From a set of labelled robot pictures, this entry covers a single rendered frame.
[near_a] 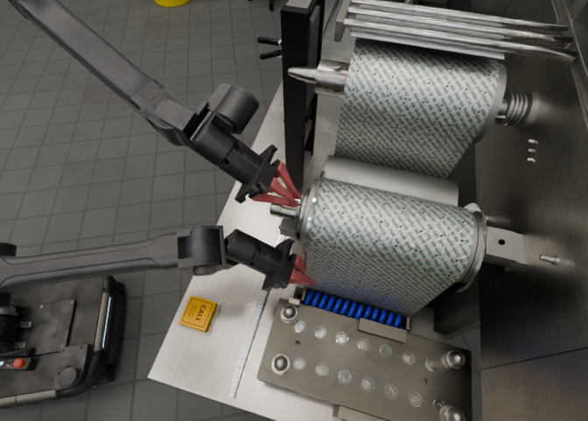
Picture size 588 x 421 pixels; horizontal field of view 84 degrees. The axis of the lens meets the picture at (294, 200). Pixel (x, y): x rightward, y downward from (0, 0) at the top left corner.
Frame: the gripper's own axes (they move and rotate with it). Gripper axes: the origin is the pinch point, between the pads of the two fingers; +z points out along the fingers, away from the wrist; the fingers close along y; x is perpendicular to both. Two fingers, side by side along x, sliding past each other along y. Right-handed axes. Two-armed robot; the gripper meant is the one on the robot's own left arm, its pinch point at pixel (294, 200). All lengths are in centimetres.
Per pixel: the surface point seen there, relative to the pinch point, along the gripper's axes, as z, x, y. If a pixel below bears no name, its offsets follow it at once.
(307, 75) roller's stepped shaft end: -9.8, 7.0, -20.9
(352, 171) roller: 7.1, 5.2, -9.9
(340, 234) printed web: 5.1, 9.1, 7.0
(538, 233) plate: 24.7, 28.2, 0.7
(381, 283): 19.8, 4.6, 7.3
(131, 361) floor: 17, -144, 27
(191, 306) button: 2.4, -38.9, 15.6
